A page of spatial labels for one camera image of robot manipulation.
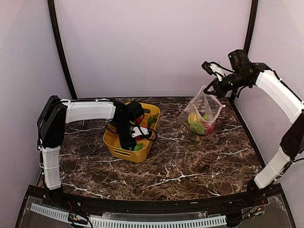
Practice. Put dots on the red toy tomato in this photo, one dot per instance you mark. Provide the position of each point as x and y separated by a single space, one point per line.
209 128

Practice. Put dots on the clear dotted zip bag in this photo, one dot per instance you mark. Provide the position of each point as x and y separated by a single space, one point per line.
201 104

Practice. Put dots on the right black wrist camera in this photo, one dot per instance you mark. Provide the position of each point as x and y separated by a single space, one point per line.
236 59

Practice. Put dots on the yellow toy lemon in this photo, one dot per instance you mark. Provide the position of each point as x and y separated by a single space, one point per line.
193 118

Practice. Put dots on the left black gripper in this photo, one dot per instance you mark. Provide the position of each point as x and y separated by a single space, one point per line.
125 144

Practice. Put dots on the white slotted cable duct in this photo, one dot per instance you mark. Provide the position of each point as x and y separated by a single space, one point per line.
120 220

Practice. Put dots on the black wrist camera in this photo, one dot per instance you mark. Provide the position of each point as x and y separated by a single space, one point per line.
136 117
236 59

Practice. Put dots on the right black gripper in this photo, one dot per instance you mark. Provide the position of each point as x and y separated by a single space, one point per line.
219 90

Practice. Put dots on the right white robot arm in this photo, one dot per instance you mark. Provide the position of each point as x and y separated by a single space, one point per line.
249 74

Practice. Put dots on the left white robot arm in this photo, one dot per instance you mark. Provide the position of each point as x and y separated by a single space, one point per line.
58 112

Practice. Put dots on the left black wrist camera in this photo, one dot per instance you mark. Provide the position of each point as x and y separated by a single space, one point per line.
136 117

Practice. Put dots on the black front rail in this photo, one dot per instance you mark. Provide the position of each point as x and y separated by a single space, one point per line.
89 205

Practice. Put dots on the yellow plastic basket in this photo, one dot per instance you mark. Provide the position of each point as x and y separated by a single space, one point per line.
142 147

